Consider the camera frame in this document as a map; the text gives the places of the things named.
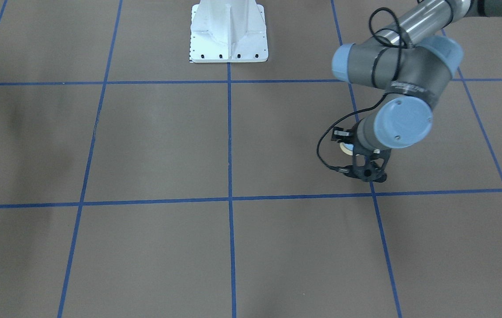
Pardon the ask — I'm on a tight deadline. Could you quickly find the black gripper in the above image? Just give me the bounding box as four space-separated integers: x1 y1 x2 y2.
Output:
331 125 359 148

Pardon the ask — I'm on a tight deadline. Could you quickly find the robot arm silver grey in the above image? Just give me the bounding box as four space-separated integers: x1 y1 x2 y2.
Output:
332 0 502 155

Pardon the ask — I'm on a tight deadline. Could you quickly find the brown paper mat blue grid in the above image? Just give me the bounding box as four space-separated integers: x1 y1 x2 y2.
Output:
0 0 502 318

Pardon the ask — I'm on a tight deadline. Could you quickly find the white pedestal column with base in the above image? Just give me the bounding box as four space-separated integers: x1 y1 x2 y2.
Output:
189 0 269 63

